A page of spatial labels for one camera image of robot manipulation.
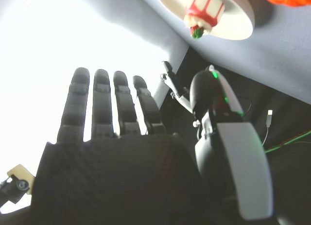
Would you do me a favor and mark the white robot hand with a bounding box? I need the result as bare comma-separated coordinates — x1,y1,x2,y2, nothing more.
30,65,277,225

